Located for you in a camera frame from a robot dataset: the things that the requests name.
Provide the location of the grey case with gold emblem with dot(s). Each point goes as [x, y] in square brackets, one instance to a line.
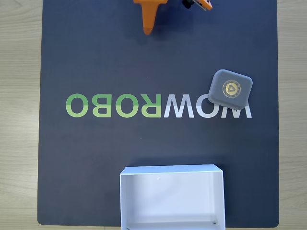
[230, 89]

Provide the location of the dark mat with WOWROBO logo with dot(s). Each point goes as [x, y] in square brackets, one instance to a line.
[120, 60]

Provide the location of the white open cardboard box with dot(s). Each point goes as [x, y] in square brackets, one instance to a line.
[168, 198]

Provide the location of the wrist camera with orange mount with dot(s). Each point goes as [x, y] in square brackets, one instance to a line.
[204, 3]

